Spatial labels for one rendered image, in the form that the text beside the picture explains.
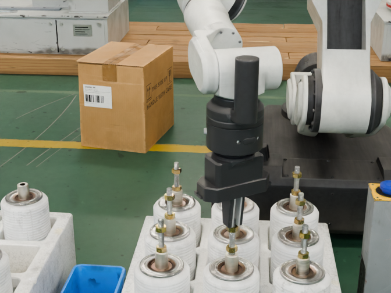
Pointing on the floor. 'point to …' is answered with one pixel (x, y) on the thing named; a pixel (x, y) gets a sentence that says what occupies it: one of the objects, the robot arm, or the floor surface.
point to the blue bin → (95, 279)
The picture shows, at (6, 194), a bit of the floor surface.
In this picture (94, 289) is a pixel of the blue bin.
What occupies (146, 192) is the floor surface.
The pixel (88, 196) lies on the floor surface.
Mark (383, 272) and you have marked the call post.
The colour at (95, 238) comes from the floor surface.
